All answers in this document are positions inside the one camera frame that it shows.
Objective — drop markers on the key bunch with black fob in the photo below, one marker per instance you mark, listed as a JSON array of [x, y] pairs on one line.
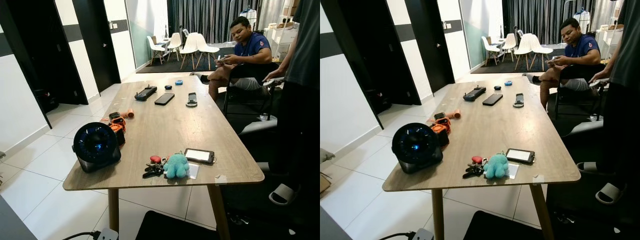
[[152, 172], [472, 172]]

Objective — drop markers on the grey chair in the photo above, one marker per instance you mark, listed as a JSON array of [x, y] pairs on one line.
[[587, 127], [260, 127]]

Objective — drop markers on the black bag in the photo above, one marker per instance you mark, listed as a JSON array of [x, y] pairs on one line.
[[378, 101], [46, 101]]

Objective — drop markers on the brown cardboard box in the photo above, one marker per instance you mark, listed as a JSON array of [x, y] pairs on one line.
[[325, 183]]

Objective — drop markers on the standing person in dark clothes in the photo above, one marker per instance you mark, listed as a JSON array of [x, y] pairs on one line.
[[305, 50], [630, 50]]

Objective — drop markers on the grey slipper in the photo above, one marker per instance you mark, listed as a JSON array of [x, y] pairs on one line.
[[610, 192], [587, 167], [265, 167], [284, 194]]

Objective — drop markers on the black chair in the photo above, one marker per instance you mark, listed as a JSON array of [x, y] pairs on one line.
[[585, 71], [257, 70]]

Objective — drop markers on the black door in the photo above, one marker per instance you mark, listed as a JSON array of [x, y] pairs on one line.
[[97, 45], [375, 50], [430, 45], [40, 50]]

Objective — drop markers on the white shelf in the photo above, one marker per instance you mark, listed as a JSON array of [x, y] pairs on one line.
[[612, 37], [280, 37]]

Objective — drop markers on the seated person in blue shirt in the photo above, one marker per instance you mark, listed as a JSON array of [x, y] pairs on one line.
[[252, 47], [582, 49]]

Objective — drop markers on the small tape piece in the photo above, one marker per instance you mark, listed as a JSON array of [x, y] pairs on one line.
[[538, 178], [220, 178]]

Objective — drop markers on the orange and black tool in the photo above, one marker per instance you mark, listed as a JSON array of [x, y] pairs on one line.
[[442, 129], [118, 127]]

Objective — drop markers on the smartphone with white screen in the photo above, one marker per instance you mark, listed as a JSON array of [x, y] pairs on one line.
[[198, 155], [519, 155]]

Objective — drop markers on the grey and black device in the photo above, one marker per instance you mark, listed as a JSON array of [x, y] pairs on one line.
[[519, 99], [192, 99]]

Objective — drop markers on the clear plastic card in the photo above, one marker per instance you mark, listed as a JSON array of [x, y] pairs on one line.
[[513, 171], [194, 171]]

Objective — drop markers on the white chair with wooden legs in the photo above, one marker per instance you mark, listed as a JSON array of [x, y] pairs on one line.
[[489, 46], [175, 41], [540, 45], [154, 46], [189, 44], [206, 45], [523, 44], [509, 41]]

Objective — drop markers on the dark grey curtain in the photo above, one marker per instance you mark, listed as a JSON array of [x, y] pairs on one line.
[[210, 20], [540, 17]]

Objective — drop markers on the teal plush octopus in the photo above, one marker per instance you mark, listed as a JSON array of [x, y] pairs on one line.
[[176, 166], [496, 166]]

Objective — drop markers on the white power strip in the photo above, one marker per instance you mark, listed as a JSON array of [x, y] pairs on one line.
[[424, 235], [107, 234]]

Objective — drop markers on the wooden table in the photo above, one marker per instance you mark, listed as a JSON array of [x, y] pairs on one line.
[[165, 130], [490, 130]]

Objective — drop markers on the black game controller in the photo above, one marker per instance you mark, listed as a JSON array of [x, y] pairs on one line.
[[474, 93], [146, 93]]

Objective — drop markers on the black smartphone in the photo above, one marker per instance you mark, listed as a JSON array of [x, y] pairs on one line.
[[492, 99], [164, 99]]

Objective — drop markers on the black rug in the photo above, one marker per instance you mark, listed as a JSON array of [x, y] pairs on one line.
[[500, 69], [170, 67]]

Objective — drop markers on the black floor mat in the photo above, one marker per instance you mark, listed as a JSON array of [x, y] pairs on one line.
[[170, 230], [500, 230]]

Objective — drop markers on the small white wall switch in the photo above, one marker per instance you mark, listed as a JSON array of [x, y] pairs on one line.
[[445, 25], [113, 25]]

